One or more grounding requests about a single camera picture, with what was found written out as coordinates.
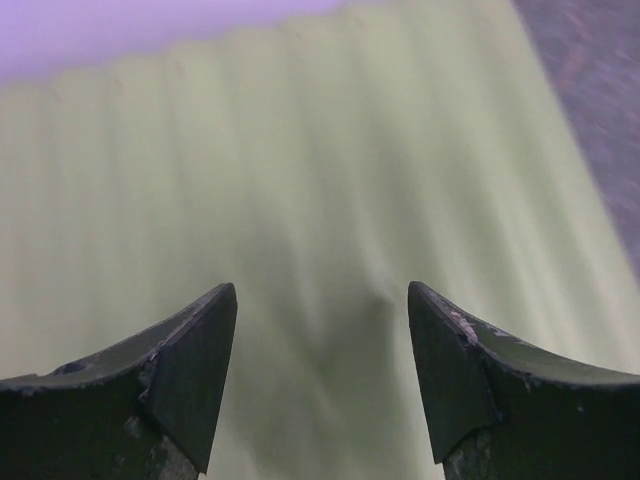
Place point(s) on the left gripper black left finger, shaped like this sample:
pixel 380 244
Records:
pixel 144 408

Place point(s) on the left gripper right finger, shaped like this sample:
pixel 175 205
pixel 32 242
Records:
pixel 498 407

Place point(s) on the green suitcase blue lining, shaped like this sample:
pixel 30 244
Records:
pixel 320 157

